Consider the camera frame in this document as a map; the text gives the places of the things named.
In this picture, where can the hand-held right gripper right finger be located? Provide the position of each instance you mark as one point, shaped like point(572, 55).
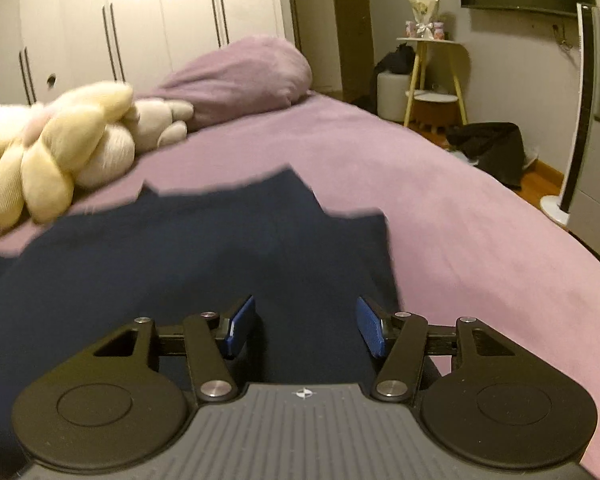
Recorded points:
point(371, 327)

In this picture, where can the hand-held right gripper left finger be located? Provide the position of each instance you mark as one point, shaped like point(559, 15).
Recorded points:
point(240, 327)

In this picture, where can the navy zip jacket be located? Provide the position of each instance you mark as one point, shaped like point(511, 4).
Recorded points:
point(180, 260)

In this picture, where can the bed with purple blanket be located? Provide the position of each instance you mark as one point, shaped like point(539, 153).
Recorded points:
point(455, 220)

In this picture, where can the large black bag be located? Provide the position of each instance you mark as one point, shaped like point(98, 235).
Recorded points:
point(490, 152)

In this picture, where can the off-white plush toy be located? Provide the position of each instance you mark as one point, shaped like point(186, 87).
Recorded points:
point(157, 120)

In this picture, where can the white round stool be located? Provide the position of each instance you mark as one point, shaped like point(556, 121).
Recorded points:
point(392, 97)

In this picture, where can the cream flower plush toy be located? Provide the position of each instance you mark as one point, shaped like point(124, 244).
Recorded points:
point(70, 150)

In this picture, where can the purple pillow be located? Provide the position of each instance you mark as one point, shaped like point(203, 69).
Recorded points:
point(240, 80)

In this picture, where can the round side table yellow legs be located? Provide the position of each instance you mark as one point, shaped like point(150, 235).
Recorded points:
point(430, 85)

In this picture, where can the brown door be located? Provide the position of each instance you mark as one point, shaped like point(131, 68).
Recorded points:
point(350, 25)

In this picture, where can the white tower fan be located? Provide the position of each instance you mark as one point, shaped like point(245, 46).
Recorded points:
point(582, 110)

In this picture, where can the pink and white plush toy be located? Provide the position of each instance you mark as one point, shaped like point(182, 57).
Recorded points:
point(2, 120)

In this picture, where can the wrapped bouquet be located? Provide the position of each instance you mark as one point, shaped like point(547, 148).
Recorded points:
point(421, 10)

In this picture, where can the white wardrobe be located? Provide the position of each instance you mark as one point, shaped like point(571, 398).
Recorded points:
point(130, 20)

